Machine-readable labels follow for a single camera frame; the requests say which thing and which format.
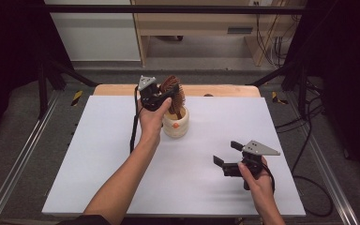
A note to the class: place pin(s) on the light wooden desk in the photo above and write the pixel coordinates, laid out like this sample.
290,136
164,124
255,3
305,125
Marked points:
193,23

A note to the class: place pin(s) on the brown wooden paddle hairbrush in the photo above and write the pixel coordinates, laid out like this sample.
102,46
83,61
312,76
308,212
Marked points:
177,103

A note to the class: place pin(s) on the black curtain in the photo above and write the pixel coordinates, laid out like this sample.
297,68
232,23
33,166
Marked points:
9,47
347,62

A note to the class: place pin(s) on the cream ribbed ceramic cup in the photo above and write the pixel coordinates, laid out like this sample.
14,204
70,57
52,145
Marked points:
176,126

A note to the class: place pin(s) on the person's right hand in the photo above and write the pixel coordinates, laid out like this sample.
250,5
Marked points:
261,187

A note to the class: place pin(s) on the light wooden table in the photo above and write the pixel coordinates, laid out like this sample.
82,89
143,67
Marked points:
118,90

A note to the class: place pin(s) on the aluminium floor rail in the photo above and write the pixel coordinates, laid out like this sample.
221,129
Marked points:
328,175
18,156

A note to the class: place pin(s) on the white cabinet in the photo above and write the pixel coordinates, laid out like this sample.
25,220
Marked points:
97,37

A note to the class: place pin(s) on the person's left hand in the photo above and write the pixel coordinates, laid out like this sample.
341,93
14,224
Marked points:
151,123

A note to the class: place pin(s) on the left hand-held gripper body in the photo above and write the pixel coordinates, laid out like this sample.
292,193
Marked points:
148,93

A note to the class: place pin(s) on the black horizontal frame bar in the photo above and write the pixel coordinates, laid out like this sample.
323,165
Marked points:
168,9

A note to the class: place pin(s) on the person's dark sleeve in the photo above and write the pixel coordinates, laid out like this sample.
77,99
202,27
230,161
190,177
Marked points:
87,220

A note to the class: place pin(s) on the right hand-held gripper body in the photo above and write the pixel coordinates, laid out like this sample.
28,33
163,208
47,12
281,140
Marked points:
258,148

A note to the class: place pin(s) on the white board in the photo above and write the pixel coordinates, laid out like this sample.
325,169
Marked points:
200,187

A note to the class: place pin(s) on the black metal frame leg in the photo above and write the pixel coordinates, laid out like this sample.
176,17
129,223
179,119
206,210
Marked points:
302,90
43,93

